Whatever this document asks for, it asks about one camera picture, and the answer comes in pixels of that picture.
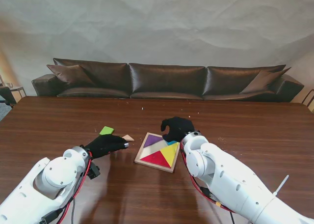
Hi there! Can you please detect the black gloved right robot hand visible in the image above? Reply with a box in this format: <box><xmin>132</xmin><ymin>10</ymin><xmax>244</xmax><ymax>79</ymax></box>
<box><xmin>160</xmin><ymin>116</ymin><xmax>196</xmax><ymax>142</ymax></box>

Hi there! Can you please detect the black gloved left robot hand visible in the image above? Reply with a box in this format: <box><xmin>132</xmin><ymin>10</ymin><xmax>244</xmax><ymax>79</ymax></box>
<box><xmin>84</xmin><ymin>133</ymin><xmax>131</xmax><ymax>160</ymax></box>

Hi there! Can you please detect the green square piece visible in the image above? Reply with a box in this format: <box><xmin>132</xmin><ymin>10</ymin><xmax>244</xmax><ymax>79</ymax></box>
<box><xmin>99</xmin><ymin>126</ymin><xmax>115</xmax><ymax>136</ymax></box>

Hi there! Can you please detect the large yellow triangle piece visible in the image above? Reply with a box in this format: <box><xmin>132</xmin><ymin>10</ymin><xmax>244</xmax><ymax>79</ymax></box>
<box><xmin>159</xmin><ymin>142</ymin><xmax>179</xmax><ymax>167</ymax></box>

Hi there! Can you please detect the purple triangle piece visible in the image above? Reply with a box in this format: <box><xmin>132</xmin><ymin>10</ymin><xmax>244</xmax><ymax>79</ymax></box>
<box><xmin>143</xmin><ymin>135</ymin><xmax>163</xmax><ymax>148</ymax></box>

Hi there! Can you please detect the square wooden tangram tray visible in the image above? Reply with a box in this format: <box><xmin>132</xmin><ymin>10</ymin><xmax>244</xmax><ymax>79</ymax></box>
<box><xmin>133</xmin><ymin>132</ymin><xmax>182</xmax><ymax>173</ymax></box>

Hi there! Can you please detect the large red triangle piece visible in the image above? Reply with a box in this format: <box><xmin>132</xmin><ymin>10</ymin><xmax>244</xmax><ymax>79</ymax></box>
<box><xmin>139</xmin><ymin>151</ymin><xmax>171</xmax><ymax>168</ymax></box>

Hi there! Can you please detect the brown leather sofa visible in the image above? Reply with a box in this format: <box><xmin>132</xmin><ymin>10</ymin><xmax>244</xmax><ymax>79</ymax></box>
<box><xmin>31</xmin><ymin>57</ymin><xmax>305</xmax><ymax>103</ymax></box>

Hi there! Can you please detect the brown sofa cushion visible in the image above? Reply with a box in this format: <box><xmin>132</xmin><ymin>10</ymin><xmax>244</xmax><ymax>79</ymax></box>
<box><xmin>239</xmin><ymin>67</ymin><xmax>292</xmax><ymax>95</ymax></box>
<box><xmin>46</xmin><ymin>64</ymin><xmax>96</xmax><ymax>87</ymax></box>

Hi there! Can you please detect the side table with metal legs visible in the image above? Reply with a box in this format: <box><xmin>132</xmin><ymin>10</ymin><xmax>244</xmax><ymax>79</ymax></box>
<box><xmin>0</xmin><ymin>74</ymin><xmax>27</xmax><ymax>109</ymax></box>

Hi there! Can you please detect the white zip tie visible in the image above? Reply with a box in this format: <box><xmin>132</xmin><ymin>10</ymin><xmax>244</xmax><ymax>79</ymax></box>
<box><xmin>272</xmin><ymin>174</ymin><xmax>290</xmax><ymax>198</ymax></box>

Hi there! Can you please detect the red and black left arm cable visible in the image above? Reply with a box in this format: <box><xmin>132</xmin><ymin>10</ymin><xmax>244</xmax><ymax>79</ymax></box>
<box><xmin>41</xmin><ymin>151</ymin><xmax>94</xmax><ymax>224</ymax></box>

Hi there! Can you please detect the red and black arm cable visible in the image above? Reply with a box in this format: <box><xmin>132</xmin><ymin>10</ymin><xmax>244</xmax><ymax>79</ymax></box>
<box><xmin>180</xmin><ymin>142</ymin><xmax>237</xmax><ymax>224</ymax></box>
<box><xmin>41</xmin><ymin>151</ymin><xmax>94</xmax><ymax>224</ymax></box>

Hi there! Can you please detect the red and black right arm cable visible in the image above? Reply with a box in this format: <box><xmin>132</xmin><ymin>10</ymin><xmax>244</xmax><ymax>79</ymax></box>
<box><xmin>180</xmin><ymin>142</ymin><xmax>237</xmax><ymax>224</ymax></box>

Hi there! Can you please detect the dark metal chair frame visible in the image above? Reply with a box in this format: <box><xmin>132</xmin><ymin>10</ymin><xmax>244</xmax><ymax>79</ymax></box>
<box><xmin>301</xmin><ymin>88</ymin><xmax>314</xmax><ymax>112</ymax></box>

